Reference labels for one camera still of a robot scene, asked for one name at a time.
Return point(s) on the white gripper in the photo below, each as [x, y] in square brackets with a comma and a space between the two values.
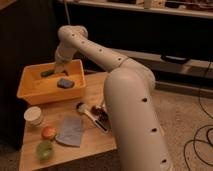
[63, 55]

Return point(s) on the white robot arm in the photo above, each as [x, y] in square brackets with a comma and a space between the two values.
[127, 95]

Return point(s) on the grey low shelf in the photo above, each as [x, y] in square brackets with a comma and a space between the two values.
[154, 62]

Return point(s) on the black metal tool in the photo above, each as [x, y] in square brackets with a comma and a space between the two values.
[100, 113]

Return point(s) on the metal pole stand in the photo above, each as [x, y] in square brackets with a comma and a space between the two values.
[67, 12]

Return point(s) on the white round cup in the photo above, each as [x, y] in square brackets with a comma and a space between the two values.
[33, 115]

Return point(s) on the green pepper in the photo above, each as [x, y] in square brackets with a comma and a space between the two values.
[47, 73]

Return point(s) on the black device on shelf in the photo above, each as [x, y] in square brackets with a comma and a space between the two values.
[173, 59]

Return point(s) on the green apple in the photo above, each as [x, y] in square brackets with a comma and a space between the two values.
[44, 150]

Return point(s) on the blue object in tray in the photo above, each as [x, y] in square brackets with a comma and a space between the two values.
[65, 83]

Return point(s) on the upper shelf with items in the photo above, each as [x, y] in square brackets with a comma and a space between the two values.
[153, 6]

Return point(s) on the blue folded cloth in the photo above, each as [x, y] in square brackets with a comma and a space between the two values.
[71, 131]

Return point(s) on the orange plastic tray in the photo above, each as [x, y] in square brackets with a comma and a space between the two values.
[35, 89]

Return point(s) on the red apple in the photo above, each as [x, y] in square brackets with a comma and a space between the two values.
[48, 133]

